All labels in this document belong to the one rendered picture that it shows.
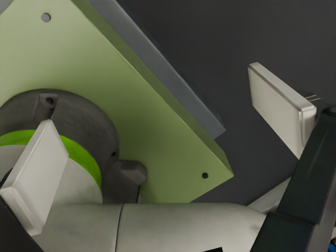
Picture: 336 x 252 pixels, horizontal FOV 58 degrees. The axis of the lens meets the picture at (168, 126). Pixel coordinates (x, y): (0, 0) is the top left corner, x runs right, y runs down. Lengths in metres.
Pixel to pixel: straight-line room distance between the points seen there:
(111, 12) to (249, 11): 0.38
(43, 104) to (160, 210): 0.19
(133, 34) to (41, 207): 0.25
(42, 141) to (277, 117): 0.13
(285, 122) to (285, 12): 0.57
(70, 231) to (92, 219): 0.02
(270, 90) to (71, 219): 0.14
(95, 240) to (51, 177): 0.05
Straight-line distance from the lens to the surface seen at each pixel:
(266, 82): 0.17
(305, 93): 0.17
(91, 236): 0.20
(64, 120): 0.32
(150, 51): 0.38
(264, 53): 0.73
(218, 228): 0.20
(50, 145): 0.20
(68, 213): 0.22
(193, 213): 0.21
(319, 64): 0.80
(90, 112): 0.34
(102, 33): 0.32
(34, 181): 0.17
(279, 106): 0.16
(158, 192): 0.43
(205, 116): 0.42
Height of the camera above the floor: 0.64
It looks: 58 degrees down
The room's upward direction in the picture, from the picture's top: 171 degrees clockwise
